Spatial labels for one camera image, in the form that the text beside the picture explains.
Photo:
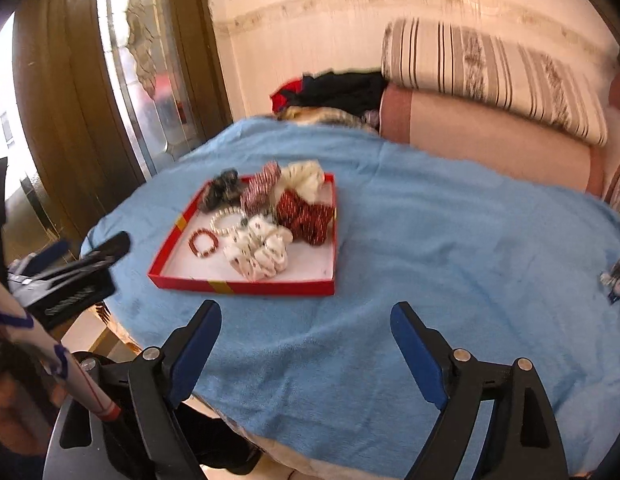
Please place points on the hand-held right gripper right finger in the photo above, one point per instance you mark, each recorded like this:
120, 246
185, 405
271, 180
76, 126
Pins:
415, 355

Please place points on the dark red dotted scrunchie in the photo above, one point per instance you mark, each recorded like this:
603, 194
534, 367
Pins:
305, 217

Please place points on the red and white striped scrunchie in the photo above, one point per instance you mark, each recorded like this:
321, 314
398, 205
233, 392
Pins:
260, 187

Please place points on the white patterned scrunchie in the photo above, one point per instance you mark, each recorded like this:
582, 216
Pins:
260, 250

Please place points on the cream white scrunchie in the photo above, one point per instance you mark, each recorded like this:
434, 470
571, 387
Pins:
305, 177

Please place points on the brown patterned cloth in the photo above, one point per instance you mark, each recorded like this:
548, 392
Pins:
320, 117

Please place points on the striped beige pillow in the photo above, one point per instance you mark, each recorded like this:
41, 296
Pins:
490, 70

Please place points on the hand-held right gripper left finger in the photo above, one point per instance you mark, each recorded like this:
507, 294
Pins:
189, 355

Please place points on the blue blanket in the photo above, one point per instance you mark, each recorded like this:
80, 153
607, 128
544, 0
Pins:
390, 240

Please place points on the black fuzzy scrunchie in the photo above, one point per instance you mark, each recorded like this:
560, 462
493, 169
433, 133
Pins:
219, 190

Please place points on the wooden door with glass pane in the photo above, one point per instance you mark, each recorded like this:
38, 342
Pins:
64, 110

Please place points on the black and red clothes pile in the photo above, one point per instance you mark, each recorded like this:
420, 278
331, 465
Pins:
340, 90

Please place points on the red shallow cardboard box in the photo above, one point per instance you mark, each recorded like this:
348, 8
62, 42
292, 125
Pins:
310, 265

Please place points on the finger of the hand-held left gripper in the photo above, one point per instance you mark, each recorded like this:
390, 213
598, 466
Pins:
109, 249
52, 255

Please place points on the person's left forearm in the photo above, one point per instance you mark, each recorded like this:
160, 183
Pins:
39, 355

